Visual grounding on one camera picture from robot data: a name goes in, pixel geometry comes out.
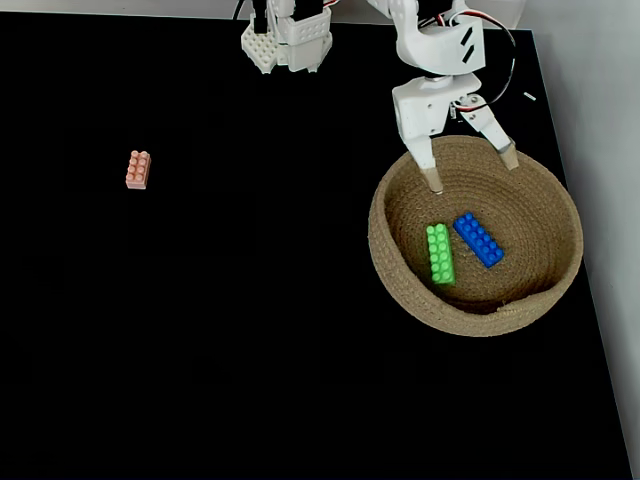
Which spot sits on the green lego block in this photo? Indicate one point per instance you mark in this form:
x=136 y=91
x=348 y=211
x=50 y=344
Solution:
x=440 y=255

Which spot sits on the grey tape piece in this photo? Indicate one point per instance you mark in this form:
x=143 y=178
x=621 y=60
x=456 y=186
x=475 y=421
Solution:
x=529 y=96

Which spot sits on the blue lego block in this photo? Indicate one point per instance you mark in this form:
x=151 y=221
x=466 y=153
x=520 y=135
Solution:
x=479 y=241

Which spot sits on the pink lego block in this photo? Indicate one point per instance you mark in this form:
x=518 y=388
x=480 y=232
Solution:
x=138 y=170

